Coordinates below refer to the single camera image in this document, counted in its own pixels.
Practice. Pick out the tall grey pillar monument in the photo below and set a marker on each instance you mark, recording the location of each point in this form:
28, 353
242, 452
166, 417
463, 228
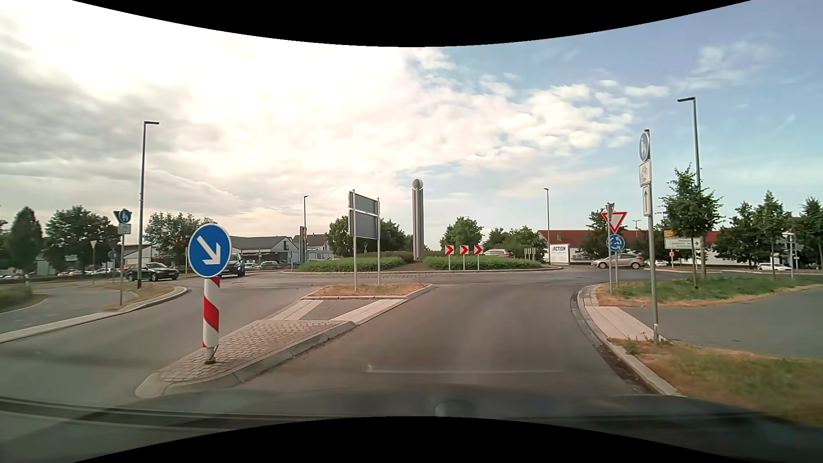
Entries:
418, 218

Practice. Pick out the group of trees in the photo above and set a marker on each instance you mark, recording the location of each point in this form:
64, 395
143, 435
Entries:
71, 236
379, 236

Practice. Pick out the roundabout centre island with hedges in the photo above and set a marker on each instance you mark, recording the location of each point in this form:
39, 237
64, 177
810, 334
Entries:
418, 263

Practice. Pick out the red white chevron sign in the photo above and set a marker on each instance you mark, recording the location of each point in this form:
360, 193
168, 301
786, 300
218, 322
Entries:
449, 250
478, 249
463, 250

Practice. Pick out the large direction sign board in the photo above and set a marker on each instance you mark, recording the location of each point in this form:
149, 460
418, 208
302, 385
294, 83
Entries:
364, 222

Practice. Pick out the silver car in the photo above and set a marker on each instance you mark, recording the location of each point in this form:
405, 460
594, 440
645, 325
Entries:
498, 253

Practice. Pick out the grey asphalt road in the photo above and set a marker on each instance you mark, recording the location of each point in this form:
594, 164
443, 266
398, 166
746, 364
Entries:
476, 328

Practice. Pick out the grey roofed building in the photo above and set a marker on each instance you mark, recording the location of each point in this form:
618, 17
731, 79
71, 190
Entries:
265, 248

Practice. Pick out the white billboard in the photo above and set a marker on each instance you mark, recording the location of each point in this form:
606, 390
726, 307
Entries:
559, 254

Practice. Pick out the kerbed paved traffic island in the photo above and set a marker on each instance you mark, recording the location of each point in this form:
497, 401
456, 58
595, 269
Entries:
283, 337

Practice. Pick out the car's own bonnet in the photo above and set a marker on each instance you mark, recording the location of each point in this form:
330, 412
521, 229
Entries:
411, 404

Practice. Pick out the dark blue car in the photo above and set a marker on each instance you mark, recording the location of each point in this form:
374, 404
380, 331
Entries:
234, 265

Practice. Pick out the give way roundabout sign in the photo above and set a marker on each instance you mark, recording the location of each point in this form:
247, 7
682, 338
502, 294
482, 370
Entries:
615, 222

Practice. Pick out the beige car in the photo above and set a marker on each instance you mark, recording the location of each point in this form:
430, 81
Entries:
618, 261

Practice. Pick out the red roofed long building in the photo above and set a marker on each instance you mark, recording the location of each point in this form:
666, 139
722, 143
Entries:
643, 241

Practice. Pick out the yellow direction sign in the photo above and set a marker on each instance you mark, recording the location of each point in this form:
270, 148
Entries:
672, 234

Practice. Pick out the white direction sign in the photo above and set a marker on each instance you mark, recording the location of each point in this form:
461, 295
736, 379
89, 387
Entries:
681, 243

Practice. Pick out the dry grass verge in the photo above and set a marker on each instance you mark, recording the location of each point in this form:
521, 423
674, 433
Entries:
739, 376
146, 292

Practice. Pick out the young green tree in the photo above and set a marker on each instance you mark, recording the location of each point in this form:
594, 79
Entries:
690, 209

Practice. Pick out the grass verge with trees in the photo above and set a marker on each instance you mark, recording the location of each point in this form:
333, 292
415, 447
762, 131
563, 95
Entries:
694, 288

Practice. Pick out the row of parked cars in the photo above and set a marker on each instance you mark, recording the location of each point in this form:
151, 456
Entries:
83, 272

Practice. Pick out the grey cycle path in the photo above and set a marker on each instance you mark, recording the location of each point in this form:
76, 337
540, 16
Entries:
733, 321

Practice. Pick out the row of trees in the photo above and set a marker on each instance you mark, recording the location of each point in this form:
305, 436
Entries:
771, 228

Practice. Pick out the white car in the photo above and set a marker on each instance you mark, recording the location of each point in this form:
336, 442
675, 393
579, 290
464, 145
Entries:
771, 266

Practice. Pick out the grey pavement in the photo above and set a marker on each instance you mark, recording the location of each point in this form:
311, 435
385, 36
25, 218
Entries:
51, 308

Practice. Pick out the grey lamp post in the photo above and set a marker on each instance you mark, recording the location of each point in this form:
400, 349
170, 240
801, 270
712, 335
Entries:
305, 225
141, 206
548, 222
696, 161

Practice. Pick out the blue arrow sign striped post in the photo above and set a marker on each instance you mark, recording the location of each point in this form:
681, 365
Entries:
209, 257

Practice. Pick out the blue path sign on post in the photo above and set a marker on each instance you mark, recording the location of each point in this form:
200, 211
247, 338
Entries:
645, 173
123, 222

